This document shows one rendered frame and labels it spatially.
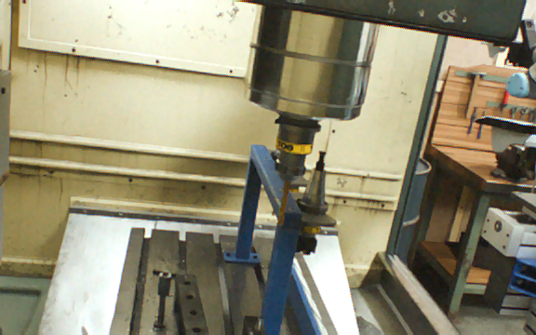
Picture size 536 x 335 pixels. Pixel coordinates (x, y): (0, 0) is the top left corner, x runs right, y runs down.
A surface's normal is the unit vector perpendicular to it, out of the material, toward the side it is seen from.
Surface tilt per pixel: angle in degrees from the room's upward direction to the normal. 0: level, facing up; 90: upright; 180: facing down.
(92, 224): 24
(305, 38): 90
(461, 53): 90
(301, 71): 90
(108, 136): 90
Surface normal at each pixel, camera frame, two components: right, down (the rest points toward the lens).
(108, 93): 0.11, 0.31
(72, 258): 0.21, -0.74
